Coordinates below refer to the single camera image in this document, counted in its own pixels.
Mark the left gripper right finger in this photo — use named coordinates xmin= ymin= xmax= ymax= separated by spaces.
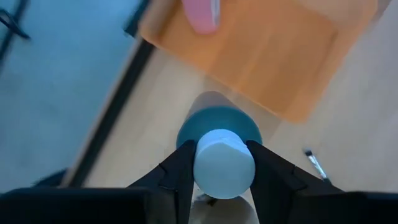
xmin=246 ymin=139 xmax=398 ymax=224

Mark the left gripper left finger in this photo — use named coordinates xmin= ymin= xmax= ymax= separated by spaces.
xmin=0 ymin=139 xmax=197 ymax=224

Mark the green black striped paint bottle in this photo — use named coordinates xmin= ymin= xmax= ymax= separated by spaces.
xmin=176 ymin=105 xmax=264 ymax=200

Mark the tall pink labelled paint bottle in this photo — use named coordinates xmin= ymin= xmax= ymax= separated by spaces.
xmin=182 ymin=0 xmax=221 ymax=35

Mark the black marker pen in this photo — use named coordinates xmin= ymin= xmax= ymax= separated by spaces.
xmin=303 ymin=148 xmax=331 ymax=183

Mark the orange plastic bin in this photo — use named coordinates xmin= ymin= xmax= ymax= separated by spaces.
xmin=139 ymin=0 xmax=379 ymax=124

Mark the black desk leg stand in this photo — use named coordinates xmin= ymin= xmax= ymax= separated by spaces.
xmin=0 ymin=0 xmax=32 ymax=68

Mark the black aluminium frame post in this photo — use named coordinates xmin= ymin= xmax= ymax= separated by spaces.
xmin=30 ymin=0 xmax=156 ymax=189

